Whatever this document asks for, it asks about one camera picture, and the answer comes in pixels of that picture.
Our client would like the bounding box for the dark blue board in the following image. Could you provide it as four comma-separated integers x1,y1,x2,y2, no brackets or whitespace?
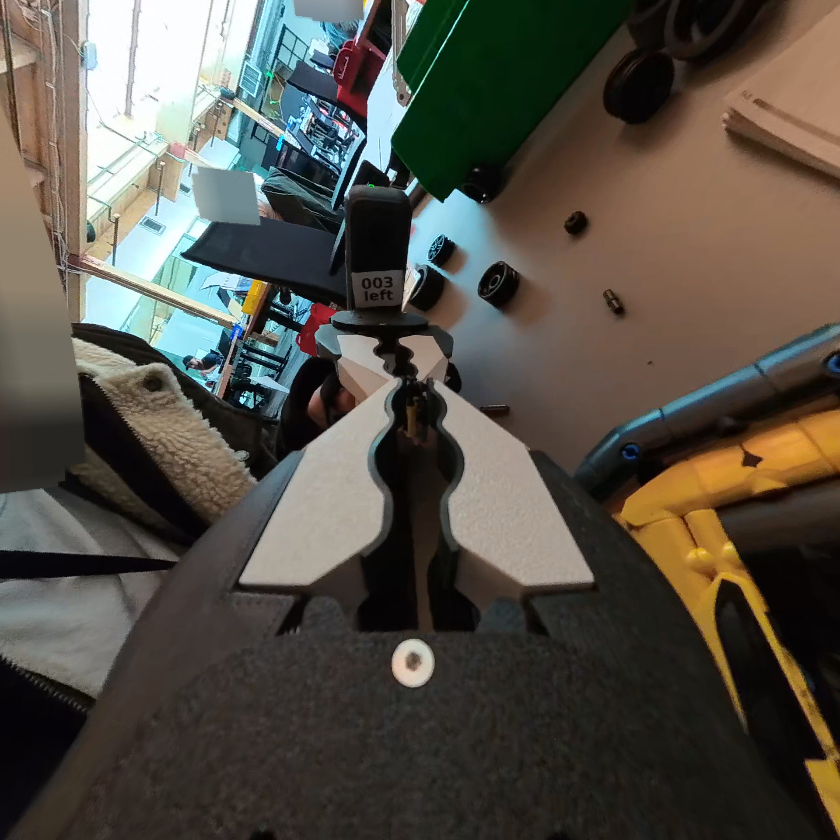
180,220,349,306

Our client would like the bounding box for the person's left hand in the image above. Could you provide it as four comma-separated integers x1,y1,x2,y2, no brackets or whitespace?
317,381,358,424

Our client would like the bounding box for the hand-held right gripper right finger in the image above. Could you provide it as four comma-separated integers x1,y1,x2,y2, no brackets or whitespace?
427,379,596,602

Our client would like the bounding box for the small yellow black brick assembly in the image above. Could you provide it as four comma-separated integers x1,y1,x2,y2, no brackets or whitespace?
402,377,433,444

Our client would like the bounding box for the yellow toy brick car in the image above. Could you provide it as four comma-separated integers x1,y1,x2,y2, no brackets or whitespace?
574,325,840,840

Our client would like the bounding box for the red chair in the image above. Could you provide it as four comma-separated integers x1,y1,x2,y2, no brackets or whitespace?
331,39,388,119

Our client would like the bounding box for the green plastic bin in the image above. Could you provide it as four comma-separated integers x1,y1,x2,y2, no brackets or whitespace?
390,0,637,203

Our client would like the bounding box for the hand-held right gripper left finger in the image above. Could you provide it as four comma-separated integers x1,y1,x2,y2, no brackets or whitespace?
238,379,401,602

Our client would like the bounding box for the instruction booklet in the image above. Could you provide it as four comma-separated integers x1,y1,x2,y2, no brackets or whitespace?
722,0,840,181

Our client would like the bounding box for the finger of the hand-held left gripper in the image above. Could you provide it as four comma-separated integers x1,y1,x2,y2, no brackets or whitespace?
336,335,399,403
402,335,452,383

